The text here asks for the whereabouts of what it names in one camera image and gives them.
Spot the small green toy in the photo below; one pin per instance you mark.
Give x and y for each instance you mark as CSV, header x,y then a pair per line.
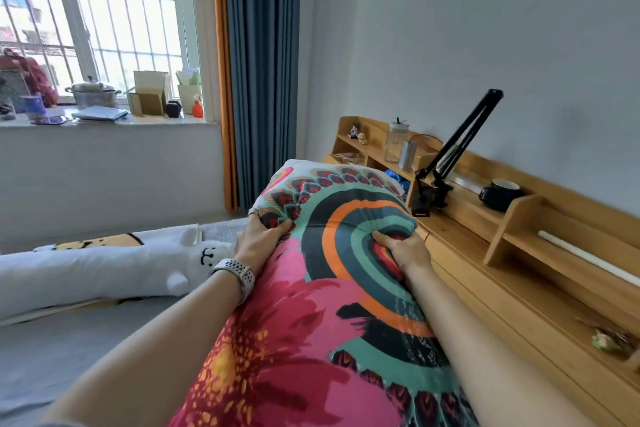
x,y
607,340

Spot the small beige figurine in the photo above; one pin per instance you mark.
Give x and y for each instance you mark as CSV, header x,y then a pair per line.
x,y
362,139

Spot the long white bear plush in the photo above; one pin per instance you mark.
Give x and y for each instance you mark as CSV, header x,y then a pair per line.
x,y
100,271

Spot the barred window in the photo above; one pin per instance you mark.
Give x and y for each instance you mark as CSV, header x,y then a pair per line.
x,y
125,1

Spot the person's right forearm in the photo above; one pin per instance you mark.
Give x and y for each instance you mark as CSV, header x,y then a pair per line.
x,y
490,366

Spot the black mug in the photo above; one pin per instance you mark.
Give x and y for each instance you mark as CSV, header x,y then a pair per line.
x,y
500,196

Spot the person's left hand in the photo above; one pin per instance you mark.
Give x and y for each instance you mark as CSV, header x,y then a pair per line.
x,y
257,241

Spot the white tube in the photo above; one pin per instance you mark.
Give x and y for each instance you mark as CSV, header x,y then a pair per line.
x,y
585,256

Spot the steel pot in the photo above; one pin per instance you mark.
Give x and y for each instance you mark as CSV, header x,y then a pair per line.
x,y
92,94

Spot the white paper bag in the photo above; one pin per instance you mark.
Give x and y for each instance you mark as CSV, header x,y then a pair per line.
x,y
187,94

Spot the person's right hand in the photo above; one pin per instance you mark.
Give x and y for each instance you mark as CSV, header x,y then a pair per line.
x,y
412,254

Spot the white smartwatch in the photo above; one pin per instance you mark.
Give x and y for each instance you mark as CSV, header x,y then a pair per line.
x,y
240,271

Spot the wooden bed with grey sheet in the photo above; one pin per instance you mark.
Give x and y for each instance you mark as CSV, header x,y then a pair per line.
x,y
50,356

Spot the blue curtain with orange edge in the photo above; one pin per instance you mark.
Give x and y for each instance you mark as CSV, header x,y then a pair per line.
x,y
260,66

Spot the small black object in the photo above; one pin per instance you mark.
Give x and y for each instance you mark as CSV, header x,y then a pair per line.
x,y
173,109

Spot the blue plastic bag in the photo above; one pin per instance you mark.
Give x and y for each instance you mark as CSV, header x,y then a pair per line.
x,y
397,181

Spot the blue cup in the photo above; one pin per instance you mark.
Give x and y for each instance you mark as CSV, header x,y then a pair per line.
x,y
34,109

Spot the small dark figurine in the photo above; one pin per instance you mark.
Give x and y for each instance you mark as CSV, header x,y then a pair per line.
x,y
354,131

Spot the silver cylinder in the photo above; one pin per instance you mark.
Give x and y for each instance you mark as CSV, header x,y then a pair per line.
x,y
407,155

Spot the colourful floral pillow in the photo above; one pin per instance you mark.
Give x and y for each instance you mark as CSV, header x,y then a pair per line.
x,y
310,321

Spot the printed magazine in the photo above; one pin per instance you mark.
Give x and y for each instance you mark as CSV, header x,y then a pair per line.
x,y
347,158

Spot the cardboard box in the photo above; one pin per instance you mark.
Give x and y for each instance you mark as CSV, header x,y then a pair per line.
x,y
147,99

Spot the red garment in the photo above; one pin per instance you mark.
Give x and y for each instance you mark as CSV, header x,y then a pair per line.
x,y
35,76

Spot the red spray bottle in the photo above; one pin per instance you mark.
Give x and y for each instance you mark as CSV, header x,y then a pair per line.
x,y
198,109

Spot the person's left forearm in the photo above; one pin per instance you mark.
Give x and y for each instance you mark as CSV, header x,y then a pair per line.
x,y
150,366

